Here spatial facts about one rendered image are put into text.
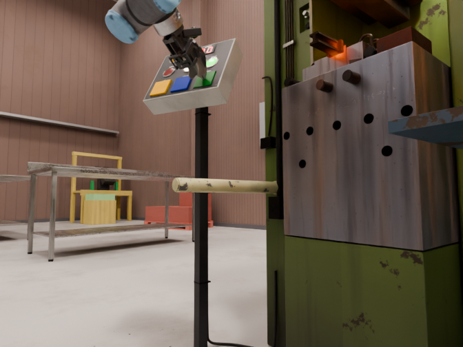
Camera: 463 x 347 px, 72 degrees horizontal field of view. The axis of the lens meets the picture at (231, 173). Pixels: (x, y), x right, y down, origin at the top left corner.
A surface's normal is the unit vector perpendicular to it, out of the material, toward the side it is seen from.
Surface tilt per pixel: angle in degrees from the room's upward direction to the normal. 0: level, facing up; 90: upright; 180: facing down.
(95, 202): 90
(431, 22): 90
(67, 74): 90
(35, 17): 90
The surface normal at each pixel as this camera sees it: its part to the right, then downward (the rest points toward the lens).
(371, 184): -0.79, -0.05
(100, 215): 0.78, -0.05
